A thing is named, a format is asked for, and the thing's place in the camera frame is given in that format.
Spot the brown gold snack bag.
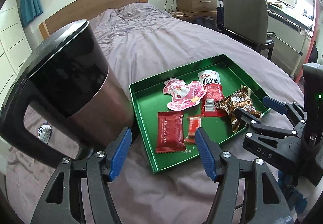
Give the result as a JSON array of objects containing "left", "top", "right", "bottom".
[{"left": 216, "top": 90, "right": 262, "bottom": 133}]

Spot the small orange red packet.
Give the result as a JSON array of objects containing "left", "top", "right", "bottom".
[{"left": 184, "top": 115, "right": 202, "bottom": 144}]

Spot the long red white snack packet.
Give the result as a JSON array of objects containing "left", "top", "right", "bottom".
[{"left": 198, "top": 70, "right": 227, "bottom": 117}]

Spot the silver blue snack bag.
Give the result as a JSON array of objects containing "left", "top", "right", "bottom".
[{"left": 37, "top": 122, "right": 52, "bottom": 144}]

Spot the pink character snack packet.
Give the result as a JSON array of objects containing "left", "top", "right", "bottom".
[{"left": 163, "top": 78, "right": 206, "bottom": 111}]

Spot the blue gloved right hand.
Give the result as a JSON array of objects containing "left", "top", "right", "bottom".
[{"left": 278, "top": 171, "right": 308, "bottom": 214}]

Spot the small gold snack packet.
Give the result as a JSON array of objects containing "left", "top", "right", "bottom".
[{"left": 239, "top": 85, "right": 252, "bottom": 98}]

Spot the green tray box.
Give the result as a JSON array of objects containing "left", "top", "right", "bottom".
[{"left": 129, "top": 54, "right": 272, "bottom": 174}]

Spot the dark red snack packet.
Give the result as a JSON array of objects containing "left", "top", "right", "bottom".
[{"left": 155, "top": 111, "right": 186, "bottom": 154}]

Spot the white desk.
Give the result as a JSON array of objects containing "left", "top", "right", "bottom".
[{"left": 268, "top": 3, "right": 313, "bottom": 78}]

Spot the black and copper kettle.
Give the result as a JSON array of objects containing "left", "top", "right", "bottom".
[{"left": 1, "top": 19, "right": 134, "bottom": 168}]

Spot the grey office chair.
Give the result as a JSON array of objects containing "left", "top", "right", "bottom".
[{"left": 223, "top": 0, "right": 275, "bottom": 60}]

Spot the white wardrobe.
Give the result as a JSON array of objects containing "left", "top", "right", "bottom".
[{"left": 1, "top": 0, "right": 32, "bottom": 101}]

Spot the wooden headboard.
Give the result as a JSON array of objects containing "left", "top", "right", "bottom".
[{"left": 38, "top": 0, "right": 148, "bottom": 40}]

